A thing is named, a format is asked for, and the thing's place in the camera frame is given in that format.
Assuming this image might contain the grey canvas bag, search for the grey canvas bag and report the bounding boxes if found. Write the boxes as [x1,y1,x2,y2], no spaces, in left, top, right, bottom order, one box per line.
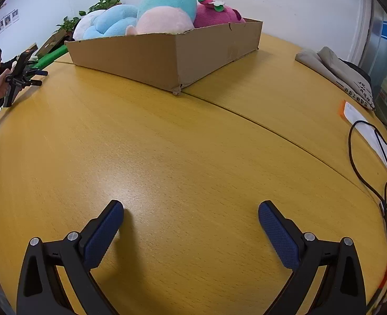
[295,46,375,110]

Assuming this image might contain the green cloth shelf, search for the green cloth shelf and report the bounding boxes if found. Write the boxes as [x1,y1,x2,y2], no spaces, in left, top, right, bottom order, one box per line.
[31,45,68,70]

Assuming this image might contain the black cable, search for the black cable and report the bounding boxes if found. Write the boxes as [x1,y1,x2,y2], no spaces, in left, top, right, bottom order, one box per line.
[347,120,387,263]

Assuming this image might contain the white plush toy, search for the white plush toy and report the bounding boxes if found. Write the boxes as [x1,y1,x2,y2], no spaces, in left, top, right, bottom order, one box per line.
[72,9,105,41]

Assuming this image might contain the potted green plant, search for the potted green plant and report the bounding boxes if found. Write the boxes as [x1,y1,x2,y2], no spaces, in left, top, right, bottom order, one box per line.
[55,0,122,40]

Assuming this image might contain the blue plush toy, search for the blue plush toy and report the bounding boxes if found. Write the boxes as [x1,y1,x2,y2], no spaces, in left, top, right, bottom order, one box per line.
[82,4,138,40]

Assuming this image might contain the white paper envelope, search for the white paper envelope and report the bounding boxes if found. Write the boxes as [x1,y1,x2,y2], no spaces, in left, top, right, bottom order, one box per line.
[339,100,387,167]

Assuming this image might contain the pink pig plush toy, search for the pink pig plush toy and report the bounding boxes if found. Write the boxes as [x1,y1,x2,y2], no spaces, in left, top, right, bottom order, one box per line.
[125,0,198,36]

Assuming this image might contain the magenta fruit plush toy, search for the magenta fruit plush toy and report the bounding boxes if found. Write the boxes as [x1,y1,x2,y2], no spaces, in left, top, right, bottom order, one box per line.
[193,0,245,29]

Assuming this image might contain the cardboard tray box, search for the cardboard tray box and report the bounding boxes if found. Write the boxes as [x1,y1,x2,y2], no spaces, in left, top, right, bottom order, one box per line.
[66,19,263,95]

